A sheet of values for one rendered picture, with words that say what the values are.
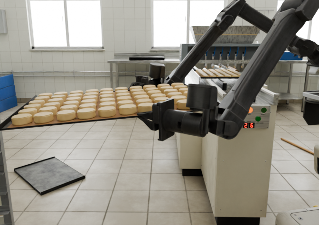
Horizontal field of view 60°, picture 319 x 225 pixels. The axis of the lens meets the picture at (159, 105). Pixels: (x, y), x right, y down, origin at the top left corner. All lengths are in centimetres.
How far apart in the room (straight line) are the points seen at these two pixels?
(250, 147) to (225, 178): 25
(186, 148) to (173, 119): 180
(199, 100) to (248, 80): 14
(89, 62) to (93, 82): 38
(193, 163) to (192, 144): 18
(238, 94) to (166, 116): 18
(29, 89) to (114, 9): 229
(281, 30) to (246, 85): 17
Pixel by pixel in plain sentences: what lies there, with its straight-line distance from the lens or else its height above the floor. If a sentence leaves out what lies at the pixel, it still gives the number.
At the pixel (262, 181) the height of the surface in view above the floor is 35.
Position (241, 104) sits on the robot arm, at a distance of 70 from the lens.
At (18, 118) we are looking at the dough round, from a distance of 81.
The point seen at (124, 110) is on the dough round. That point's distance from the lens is 78.
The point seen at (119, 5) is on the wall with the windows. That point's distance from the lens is 546.
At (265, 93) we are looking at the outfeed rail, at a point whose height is 88.
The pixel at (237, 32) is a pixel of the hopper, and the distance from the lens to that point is 240.
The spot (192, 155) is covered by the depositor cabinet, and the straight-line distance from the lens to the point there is 250.
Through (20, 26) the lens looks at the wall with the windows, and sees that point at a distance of 599.
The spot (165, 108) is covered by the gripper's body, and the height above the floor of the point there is 103.
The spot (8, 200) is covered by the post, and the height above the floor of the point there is 55.
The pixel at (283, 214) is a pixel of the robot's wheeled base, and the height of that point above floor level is 27.
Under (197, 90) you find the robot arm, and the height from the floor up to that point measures 109.
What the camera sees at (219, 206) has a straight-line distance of 193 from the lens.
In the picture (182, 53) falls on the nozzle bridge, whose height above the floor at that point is 110.
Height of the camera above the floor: 120
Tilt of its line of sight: 13 degrees down
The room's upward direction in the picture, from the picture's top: straight up
